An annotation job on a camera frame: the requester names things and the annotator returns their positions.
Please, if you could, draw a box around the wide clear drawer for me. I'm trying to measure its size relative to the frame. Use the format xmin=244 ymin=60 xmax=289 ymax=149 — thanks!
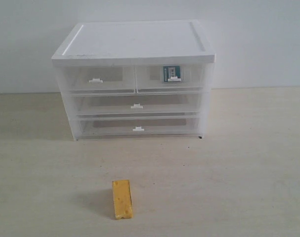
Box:
xmin=80 ymin=116 xmax=202 ymax=137
xmin=73 ymin=94 xmax=201 ymax=116

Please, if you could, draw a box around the bottom wide clear drawer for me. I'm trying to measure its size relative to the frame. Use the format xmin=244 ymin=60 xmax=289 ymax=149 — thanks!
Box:
xmin=80 ymin=116 xmax=202 ymax=137

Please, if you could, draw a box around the yellow cheese-like sponge block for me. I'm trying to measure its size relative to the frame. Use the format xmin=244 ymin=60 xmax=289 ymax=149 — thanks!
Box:
xmin=112 ymin=180 xmax=133 ymax=220

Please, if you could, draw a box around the middle wide clear drawer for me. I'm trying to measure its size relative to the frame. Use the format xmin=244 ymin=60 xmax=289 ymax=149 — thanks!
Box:
xmin=73 ymin=94 xmax=201 ymax=116

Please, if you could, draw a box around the white plastic drawer cabinet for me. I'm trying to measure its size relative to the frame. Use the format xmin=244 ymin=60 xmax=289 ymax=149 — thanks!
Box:
xmin=51 ymin=20 xmax=216 ymax=140

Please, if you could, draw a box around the white teal-labelled pill bottle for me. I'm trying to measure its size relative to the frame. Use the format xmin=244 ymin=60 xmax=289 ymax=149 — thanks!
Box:
xmin=163 ymin=65 xmax=183 ymax=82

